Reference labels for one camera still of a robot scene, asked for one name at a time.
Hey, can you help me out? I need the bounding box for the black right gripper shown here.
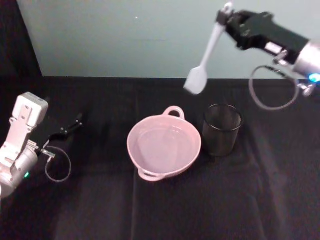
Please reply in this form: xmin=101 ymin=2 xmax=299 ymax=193
xmin=216 ymin=8 xmax=311 ymax=63

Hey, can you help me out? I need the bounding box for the black mesh cup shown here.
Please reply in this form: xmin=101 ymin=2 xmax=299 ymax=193
xmin=202 ymin=103 xmax=244 ymax=158

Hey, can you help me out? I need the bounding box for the white silicone spatula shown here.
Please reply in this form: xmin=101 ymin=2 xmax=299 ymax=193
xmin=183 ymin=1 xmax=236 ymax=96

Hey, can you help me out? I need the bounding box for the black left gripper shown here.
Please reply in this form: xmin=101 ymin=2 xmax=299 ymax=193
xmin=29 ymin=109 xmax=84 ymax=150

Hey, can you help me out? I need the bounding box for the black curtain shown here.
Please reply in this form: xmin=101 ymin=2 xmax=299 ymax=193
xmin=0 ymin=0 xmax=44 ymax=79

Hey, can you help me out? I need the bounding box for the grey right gripper cable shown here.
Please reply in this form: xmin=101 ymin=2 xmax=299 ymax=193
xmin=248 ymin=64 xmax=301 ymax=111

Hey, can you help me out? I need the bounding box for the grey left gripper cable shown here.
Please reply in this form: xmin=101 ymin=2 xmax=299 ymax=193
xmin=37 ymin=145 xmax=73 ymax=183

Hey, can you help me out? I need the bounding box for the black table cloth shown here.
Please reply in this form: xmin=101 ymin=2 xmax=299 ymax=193
xmin=0 ymin=74 xmax=320 ymax=240

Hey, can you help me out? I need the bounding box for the pink bowl with two handles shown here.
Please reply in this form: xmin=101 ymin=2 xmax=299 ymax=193
xmin=126 ymin=105 xmax=203 ymax=183

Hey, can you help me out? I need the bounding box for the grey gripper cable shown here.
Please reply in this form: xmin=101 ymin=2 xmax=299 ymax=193
xmin=248 ymin=64 xmax=301 ymax=111
xmin=37 ymin=145 xmax=73 ymax=183

